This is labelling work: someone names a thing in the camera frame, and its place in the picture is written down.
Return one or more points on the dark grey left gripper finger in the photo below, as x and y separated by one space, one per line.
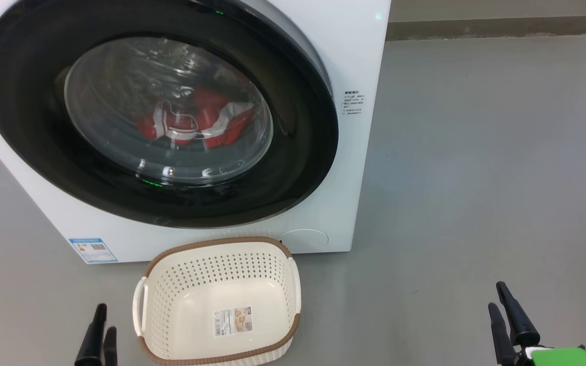
92 345
110 351

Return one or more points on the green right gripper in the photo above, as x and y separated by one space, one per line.
562 357

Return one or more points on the black-rimmed glass washer door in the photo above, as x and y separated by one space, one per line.
18 127

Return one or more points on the red and white garment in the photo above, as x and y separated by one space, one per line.
222 129

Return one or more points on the cream perforated laundry basket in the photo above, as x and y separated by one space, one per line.
196 300

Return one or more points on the printed product label sticker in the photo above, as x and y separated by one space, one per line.
233 321

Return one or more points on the white washing machine body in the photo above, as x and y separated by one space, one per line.
364 152

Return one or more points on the blue energy label sticker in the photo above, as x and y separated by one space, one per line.
93 250

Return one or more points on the round white filter cover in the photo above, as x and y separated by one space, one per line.
304 240

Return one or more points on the small printed text sticker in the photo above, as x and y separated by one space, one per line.
352 103

